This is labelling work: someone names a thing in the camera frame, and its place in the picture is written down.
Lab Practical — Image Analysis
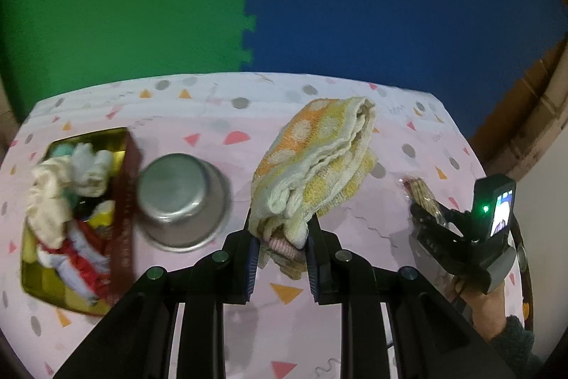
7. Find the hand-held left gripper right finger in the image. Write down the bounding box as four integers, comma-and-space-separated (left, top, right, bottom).
305, 217, 518, 379

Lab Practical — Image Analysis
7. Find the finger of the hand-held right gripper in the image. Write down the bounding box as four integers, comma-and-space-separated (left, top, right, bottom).
409, 202, 442, 231
437, 207, 477, 243

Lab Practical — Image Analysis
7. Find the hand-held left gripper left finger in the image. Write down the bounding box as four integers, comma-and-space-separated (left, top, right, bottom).
53, 212, 261, 379

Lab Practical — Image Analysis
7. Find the clear plastic packet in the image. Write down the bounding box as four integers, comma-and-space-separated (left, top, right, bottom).
398, 177, 445, 225

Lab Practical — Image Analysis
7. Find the orange dotted towel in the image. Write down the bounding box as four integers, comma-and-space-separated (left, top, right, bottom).
247, 96, 381, 280

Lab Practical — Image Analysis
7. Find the red tin box gold interior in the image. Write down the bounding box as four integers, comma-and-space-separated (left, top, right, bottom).
20, 127, 144, 314

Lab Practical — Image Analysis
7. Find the yellow soft item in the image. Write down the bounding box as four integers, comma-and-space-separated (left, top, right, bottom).
88, 200, 117, 238

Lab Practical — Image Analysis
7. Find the red white patterned cloth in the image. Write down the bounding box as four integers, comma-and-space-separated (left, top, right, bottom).
37, 223, 114, 303

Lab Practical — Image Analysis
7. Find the white sock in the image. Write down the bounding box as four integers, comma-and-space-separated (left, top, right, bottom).
70, 143, 115, 199

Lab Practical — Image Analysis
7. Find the cream cloth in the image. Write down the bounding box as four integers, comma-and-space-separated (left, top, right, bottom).
26, 156, 77, 249

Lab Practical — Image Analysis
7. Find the person's right forearm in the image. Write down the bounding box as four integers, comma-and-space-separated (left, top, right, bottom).
488, 314, 545, 379

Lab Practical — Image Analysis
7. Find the person's right hand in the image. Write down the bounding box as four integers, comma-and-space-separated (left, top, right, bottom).
446, 272, 509, 342

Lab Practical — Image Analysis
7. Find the pink patterned tablecloth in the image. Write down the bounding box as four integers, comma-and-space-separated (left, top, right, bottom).
0, 72, 532, 379

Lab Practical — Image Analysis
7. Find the stainless steel bowl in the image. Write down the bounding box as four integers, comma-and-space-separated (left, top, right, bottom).
135, 153, 235, 254

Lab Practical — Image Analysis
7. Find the cardboard box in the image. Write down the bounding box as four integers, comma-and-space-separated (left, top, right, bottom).
468, 38, 568, 185

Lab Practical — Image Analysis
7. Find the blue foam mat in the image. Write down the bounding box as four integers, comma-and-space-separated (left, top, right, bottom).
240, 0, 568, 141

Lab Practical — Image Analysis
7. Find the green foam mat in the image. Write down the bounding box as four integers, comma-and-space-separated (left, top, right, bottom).
0, 0, 272, 119

